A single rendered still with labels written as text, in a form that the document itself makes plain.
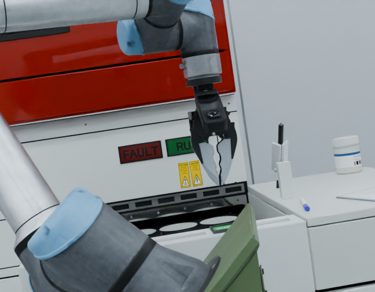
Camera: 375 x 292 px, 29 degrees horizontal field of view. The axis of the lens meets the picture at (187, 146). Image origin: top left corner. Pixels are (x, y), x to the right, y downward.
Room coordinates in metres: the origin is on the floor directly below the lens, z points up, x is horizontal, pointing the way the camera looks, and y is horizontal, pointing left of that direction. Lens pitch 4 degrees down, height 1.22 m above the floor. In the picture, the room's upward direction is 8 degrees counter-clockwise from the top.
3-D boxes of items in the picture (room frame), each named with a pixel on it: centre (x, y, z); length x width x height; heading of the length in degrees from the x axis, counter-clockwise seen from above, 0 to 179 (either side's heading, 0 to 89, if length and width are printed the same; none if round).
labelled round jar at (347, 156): (1.96, -0.43, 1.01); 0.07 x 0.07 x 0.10
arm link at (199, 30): (1.43, -0.05, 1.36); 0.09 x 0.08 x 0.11; 114
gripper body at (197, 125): (1.44, -0.05, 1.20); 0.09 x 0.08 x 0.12; 6
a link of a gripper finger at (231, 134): (1.42, -0.07, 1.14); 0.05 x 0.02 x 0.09; 96
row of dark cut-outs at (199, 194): (1.98, 0.08, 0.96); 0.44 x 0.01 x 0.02; 95
